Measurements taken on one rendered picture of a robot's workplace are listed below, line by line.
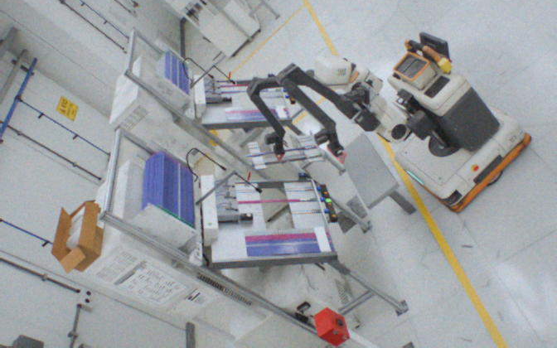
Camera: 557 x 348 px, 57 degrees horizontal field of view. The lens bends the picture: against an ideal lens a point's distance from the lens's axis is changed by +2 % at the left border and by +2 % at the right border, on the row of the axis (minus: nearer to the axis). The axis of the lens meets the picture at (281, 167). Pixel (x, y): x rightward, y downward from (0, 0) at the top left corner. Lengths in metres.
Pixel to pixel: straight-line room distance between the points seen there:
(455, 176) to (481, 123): 0.36
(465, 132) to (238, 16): 4.77
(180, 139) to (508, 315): 2.55
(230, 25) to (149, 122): 3.73
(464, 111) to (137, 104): 2.26
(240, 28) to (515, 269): 5.30
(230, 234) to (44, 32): 3.51
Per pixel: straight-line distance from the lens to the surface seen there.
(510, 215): 3.41
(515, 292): 3.20
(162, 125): 3.96
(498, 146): 3.41
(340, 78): 2.84
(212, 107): 4.18
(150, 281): 2.90
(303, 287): 3.16
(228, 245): 2.92
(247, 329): 3.38
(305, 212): 3.17
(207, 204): 3.05
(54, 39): 5.85
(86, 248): 2.77
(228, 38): 7.52
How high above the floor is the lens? 2.76
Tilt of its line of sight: 33 degrees down
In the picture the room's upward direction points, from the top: 52 degrees counter-clockwise
